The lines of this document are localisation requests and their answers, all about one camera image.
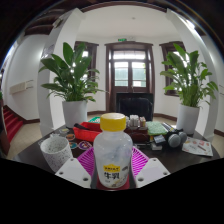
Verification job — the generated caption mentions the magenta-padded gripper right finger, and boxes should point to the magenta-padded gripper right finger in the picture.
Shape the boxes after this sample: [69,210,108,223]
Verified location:
[130,146,171,188]

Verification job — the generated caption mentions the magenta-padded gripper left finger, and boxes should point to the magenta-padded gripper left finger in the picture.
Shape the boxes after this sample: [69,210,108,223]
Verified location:
[54,147,98,190]

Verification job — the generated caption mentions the clear bottle with yellow cap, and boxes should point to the clear bottle with yellow cap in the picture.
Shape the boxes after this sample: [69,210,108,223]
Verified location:
[92,112,134,189]

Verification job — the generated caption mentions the white speckled mug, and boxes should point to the white speckled mug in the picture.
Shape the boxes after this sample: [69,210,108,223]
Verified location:
[39,135,74,173]

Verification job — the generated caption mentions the grey and black headphones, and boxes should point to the grey and black headphones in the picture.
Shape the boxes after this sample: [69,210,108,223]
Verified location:
[165,128,188,149]

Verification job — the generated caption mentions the red plastic tray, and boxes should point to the red plastic tray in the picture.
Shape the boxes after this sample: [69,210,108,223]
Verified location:
[72,121,103,143]

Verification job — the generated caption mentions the green cloth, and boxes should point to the green cloth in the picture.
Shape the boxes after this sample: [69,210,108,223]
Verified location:
[145,120,168,137]

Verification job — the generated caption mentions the dark box with small jars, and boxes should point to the dark box with small jars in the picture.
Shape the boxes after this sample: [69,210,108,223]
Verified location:
[124,114,149,144]

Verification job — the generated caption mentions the printed paper leaflet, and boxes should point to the printed paper leaflet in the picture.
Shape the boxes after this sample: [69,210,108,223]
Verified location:
[181,136,214,158]

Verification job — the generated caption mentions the green plastic basket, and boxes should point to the green plastic basket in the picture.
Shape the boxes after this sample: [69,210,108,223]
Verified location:
[88,115,102,124]

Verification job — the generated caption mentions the bushy plant in white pot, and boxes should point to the bushy plant in white pot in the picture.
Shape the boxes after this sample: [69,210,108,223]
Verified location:
[38,41,108,129]

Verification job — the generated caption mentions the tall plant in white pot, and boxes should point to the tall plant in white pot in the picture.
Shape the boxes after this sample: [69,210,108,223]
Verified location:
[159,43,219,136]

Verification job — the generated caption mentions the black chair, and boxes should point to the black chair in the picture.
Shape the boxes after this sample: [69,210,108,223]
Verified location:
[115,92,155,122]

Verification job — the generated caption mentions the red carpeted stairs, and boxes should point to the red carpeted stairs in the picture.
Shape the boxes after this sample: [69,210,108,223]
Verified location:
[2,105,24,143]

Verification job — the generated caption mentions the wide dark wood framed window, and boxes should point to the wide dark wood framed window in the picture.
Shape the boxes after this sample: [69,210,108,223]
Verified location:
[159,40,188,98]

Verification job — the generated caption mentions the narrow dark wood framed window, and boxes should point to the narrow dark wood framed window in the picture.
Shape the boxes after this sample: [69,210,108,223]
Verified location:
[73,40,100,81]

